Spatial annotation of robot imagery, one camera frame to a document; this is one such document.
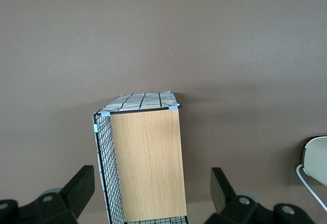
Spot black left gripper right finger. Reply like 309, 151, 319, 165
204, 167, 275, 224

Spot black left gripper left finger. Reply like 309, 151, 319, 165
19, 165, 96, 224

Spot cream white toaster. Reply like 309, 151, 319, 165
300, 135, 327, 188

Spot light wooden shelf insert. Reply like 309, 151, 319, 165
110, 110, 187, 222

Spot black wire mesh basket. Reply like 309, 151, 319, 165
91, 89, 190, 224

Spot white toaster power cable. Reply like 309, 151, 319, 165
295, 164, 327, 209

